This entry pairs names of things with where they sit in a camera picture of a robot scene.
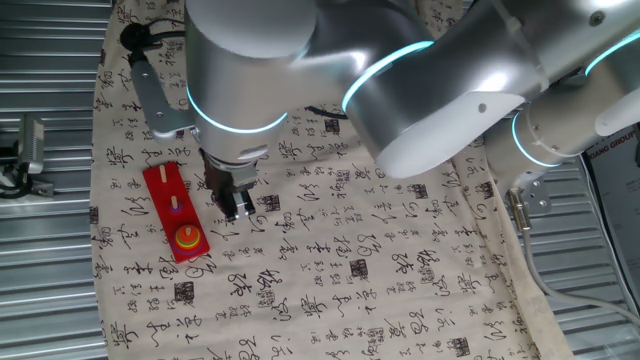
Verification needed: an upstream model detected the red Hanoi base board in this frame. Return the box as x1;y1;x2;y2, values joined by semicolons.
142;160;211;265

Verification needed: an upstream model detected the yellow Hanoi disc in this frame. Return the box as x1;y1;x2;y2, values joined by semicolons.
174;232;202;249

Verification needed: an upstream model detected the calligraphy printed beige cloth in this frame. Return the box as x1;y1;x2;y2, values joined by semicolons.
88;0;576;360

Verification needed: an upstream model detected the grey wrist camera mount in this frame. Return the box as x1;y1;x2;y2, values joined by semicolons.
128;58;197;146

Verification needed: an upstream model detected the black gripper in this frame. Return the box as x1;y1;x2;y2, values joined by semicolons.
199;149;260;224

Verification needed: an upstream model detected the grey hose with metal plug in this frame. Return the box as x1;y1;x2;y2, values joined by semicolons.
506;188;640;326

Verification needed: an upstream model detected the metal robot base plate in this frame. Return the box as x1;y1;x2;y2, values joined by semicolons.
509;175;553;217

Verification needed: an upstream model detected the large purple Hanoi disc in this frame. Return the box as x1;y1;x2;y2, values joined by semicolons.
172;234;204;257

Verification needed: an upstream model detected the thin black camera cable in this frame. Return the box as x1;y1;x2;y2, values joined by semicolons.
142;18;187;44

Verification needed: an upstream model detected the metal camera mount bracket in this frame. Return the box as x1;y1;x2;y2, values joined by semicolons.
0;164;55;200

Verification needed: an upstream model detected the dark printed cardboard box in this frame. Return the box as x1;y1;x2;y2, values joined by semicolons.
583;123;640;301

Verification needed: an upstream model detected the grey ribbed camera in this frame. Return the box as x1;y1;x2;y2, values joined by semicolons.
17;113;46;176

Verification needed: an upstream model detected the large orange Hanoi disc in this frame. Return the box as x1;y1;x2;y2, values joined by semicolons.
174;233;203;252

